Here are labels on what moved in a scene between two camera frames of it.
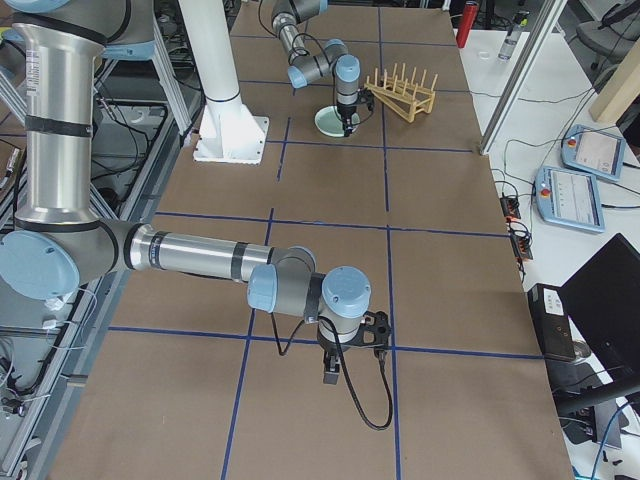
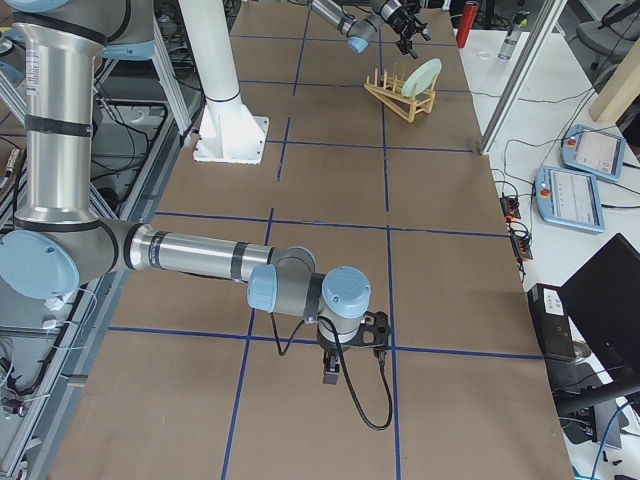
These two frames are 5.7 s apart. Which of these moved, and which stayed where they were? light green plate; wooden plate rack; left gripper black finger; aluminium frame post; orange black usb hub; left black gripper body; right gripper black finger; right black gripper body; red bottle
Moved: left black gripper body; left gripper black finger; light green plate
Stayed: wooden plate rack; aluminium frame post; orange black usb hub; right black gripper body; red bottle; right gripper black finger
